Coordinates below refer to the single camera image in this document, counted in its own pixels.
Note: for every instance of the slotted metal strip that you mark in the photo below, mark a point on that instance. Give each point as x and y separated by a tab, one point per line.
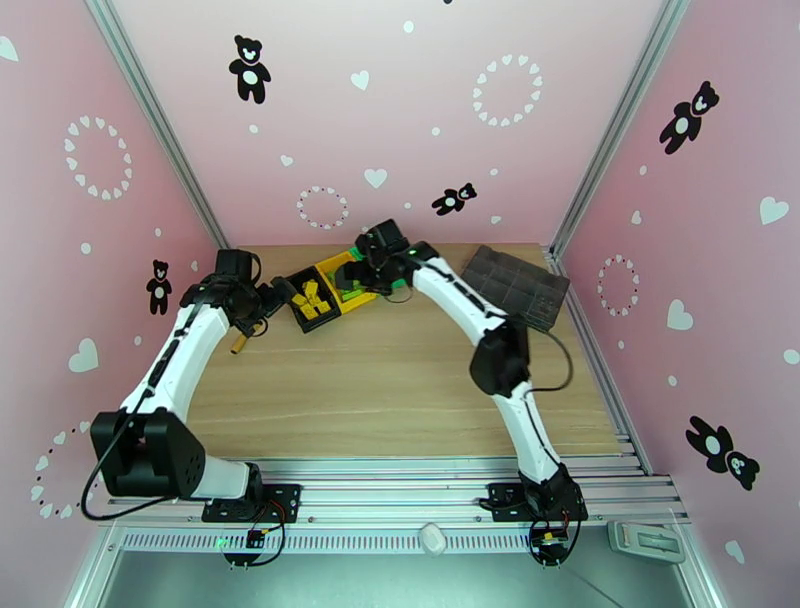
350	542

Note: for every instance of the black teddy bear sticker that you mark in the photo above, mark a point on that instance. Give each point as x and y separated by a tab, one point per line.
744	470

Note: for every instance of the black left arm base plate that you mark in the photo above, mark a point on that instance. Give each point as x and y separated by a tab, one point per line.
284	500

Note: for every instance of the yellow plastic bin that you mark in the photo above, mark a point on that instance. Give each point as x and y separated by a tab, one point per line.
356	304

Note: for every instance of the dark compartment organizer tray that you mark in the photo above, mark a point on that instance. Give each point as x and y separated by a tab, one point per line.
519	284

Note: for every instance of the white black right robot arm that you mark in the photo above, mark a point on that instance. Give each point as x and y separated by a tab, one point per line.
456	294

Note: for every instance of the green lego brick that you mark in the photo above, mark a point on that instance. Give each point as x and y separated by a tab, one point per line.
350	292

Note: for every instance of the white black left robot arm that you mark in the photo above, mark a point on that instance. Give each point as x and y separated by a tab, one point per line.
187	337

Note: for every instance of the small black circuit board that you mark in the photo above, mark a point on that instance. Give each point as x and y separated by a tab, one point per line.
549	539
254	537

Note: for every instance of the black plastic bin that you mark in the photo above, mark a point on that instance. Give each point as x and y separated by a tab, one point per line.
304	325

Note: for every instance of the aluminium frame post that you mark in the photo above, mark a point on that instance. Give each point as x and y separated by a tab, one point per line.
161	125
615	125

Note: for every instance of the grey plastic clip holder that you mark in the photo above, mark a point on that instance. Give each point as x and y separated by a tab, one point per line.
647	542

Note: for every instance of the green plastic bin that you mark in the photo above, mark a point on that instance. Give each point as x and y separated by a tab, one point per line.
354	253

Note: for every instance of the aluminium rail base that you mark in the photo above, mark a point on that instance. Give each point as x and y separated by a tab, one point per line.
387	494

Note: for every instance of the white round plastic knob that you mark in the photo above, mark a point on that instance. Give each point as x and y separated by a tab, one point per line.
432	539

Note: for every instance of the yellow curved lego piece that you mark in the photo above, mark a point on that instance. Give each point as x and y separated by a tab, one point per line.
325	310
307	312

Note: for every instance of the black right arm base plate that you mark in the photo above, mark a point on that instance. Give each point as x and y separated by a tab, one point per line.
506	500

